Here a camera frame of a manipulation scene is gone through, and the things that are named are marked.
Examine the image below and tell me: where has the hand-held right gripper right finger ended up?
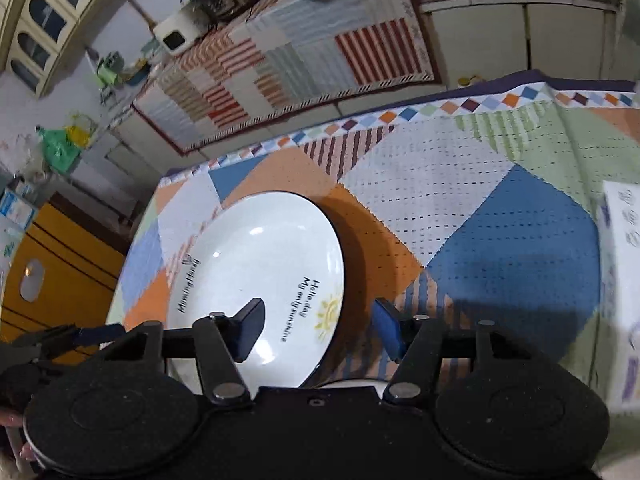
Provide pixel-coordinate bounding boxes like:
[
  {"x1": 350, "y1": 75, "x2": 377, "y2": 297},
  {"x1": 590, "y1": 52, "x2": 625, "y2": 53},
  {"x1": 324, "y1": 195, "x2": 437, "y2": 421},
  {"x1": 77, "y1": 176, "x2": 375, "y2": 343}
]
[{"x1": 373, "y1": 298, "x2": 540, "y2": 404}]

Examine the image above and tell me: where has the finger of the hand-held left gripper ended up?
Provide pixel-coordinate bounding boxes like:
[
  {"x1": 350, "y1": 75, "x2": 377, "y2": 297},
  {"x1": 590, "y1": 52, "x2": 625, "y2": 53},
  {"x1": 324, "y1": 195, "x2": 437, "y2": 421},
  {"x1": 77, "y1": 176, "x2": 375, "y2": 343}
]
[{"x1": 17, "y1": 324, "x2": 127, "y2": 362}]

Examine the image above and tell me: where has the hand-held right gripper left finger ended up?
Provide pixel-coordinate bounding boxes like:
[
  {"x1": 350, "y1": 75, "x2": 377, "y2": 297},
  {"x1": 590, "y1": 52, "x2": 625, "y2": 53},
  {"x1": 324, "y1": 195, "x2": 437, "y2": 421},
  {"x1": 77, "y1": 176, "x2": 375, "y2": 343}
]
[{"x1": 100, "y1": 298, "x2": 265, "y2": 406}]

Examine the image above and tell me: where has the white plate with sun print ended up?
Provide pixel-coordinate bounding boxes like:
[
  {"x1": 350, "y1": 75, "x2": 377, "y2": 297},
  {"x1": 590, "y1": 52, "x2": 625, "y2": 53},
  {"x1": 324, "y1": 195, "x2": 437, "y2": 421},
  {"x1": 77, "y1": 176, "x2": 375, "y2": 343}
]
[{"x1": 164, "y1": 190, "x2": 347, "y2": 389}]

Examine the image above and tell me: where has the person's left hand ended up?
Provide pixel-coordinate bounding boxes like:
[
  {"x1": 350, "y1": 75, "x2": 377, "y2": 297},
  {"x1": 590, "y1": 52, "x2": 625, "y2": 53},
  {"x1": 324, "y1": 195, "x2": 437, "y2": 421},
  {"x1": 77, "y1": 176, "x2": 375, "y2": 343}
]
[{"x1": 0, "y1": 409, "x2": 37, "y2": 470}]

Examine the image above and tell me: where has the yellow wooden cabinet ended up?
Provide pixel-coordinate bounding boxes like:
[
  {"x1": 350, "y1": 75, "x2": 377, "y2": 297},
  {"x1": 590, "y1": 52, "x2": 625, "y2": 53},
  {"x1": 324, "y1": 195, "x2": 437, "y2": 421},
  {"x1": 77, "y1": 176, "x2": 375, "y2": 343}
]
[{"x1": 0, "y1": 199, "x2": 132, "y2": 367}]

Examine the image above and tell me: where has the colourful patchwork tablecloth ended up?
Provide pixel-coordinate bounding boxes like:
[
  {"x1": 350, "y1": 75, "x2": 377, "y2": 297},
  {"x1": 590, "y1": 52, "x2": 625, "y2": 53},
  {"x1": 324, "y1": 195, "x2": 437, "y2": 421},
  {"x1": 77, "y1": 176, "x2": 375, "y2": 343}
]
[{"x1": 105, "y1": 71, "x2": 640, "y2": 480}]

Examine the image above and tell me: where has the blue white box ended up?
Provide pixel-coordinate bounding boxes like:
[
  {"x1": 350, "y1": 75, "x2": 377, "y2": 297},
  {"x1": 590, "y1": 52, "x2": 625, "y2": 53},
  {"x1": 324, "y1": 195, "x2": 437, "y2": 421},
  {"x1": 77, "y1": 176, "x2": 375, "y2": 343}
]
[{"x1": 0, "y1": 187, "x2": 38, "y2": 233}]

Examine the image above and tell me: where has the green plastic bag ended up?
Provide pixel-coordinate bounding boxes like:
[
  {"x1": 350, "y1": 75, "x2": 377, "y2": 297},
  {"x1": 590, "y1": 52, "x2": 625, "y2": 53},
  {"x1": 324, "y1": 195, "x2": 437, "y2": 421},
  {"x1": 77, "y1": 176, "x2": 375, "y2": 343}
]
[{"x1": 39, "y1": 127, "x2": 85, "y2": 177}]

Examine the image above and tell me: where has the yellow plastic bag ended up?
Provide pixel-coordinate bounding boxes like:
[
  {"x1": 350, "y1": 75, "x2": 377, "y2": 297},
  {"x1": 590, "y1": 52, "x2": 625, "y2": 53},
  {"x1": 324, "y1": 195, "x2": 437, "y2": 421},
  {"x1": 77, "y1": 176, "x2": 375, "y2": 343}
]
[{"x1": 67, "y1": 114, "x2": 97, "y2": 147}]

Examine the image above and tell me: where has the white tissue box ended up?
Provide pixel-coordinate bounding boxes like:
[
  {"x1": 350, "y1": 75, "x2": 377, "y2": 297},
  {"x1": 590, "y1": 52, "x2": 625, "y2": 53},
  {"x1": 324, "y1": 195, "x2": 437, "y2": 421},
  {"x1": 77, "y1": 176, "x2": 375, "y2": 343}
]
[{"x1": 599, "y1": 179, "x2": 640, "y2": 403}]

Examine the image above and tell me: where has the striped patchwork counter cloth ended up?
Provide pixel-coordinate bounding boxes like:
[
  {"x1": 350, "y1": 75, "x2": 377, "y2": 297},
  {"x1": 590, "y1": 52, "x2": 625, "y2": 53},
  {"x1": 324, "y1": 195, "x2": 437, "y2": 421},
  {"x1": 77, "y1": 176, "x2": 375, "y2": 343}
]
[{"x1": 131, "y1": 0, "x2": 437, "y2": 157}]

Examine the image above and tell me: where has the white kitchen appliance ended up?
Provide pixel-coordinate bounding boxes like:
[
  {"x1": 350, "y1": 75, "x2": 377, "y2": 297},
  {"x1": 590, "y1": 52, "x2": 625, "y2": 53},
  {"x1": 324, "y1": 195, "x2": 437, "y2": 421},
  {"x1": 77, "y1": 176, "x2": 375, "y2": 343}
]
[{"x1": 152, "y1": 9, "x2": 213, "y2": 57}]

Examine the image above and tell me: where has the white counter cabinet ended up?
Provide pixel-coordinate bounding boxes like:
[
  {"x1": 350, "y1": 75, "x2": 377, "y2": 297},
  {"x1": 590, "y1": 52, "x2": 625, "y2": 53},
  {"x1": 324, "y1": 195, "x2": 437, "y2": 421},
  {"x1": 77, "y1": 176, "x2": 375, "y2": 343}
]
[{"x1": 419, "y1": 0, "x2": 623, "y2": 92}]

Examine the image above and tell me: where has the cream cabinet with arched windows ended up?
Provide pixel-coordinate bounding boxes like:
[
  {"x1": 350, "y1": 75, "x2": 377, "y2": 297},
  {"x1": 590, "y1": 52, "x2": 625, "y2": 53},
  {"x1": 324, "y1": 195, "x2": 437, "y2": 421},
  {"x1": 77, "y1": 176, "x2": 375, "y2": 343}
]
[{"x1": 0, "y1": 0, "x2": 132, "y2": 97}]

